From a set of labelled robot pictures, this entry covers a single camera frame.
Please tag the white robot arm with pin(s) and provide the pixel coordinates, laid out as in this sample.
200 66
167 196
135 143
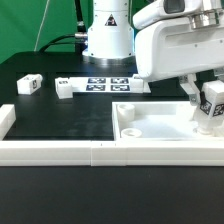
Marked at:
111 37

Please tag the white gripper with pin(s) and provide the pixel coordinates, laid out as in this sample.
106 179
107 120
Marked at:
179 37

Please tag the white U-shaped fence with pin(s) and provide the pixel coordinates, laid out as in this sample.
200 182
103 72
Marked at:
124 152

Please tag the white square table top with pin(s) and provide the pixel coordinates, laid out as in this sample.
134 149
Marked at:
172 120

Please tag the white marker tag sheet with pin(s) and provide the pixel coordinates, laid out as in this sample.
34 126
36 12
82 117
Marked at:
104 85

